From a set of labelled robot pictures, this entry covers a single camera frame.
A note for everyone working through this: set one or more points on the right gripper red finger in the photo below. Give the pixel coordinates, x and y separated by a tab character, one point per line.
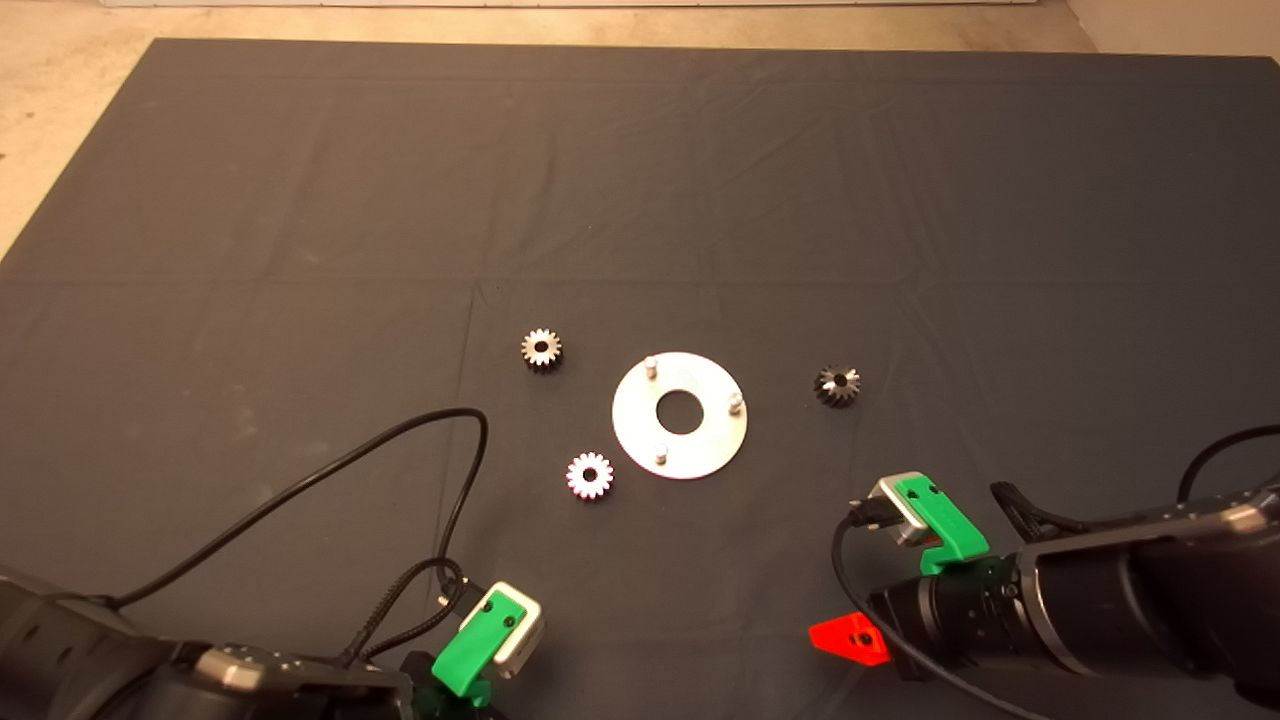
850	638

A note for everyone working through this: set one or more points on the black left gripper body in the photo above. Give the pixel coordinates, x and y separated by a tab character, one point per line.
420	690

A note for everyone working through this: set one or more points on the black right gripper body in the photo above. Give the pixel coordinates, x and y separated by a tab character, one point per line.
950	620

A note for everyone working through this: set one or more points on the small steel planetary gear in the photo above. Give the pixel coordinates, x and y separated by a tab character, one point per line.
590	476
541	349

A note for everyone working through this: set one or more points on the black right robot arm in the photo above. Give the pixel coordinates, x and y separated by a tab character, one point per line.
1150	585

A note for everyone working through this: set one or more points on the round metal carrier plate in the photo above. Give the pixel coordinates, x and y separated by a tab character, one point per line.
700	440

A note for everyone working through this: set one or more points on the dark steel planetary gear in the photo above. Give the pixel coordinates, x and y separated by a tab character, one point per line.
837	386

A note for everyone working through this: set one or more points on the dark grey table cloth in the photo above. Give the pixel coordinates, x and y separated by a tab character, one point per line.
640	180

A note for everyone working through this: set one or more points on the left wrist green camera mount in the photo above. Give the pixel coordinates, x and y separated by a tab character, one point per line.
470	650

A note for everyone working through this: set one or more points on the wrist green camera mount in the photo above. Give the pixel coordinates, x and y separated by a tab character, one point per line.
470	650
945	520

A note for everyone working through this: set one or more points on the right wrist green camera mount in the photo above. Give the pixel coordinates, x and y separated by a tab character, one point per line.
945	520

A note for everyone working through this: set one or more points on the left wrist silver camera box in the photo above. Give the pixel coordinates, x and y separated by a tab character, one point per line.
525	630

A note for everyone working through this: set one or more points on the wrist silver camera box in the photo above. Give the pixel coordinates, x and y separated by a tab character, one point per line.
525	630
895	505

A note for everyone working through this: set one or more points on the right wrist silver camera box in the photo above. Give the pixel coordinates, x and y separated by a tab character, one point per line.
895	505

